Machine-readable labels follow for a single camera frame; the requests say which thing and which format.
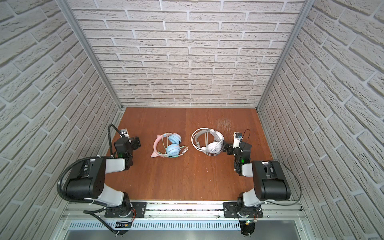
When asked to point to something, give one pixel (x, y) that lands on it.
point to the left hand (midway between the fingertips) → (127, 136)
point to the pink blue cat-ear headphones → (173, 148)
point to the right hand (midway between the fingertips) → (230, 139)
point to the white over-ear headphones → (213, 149)
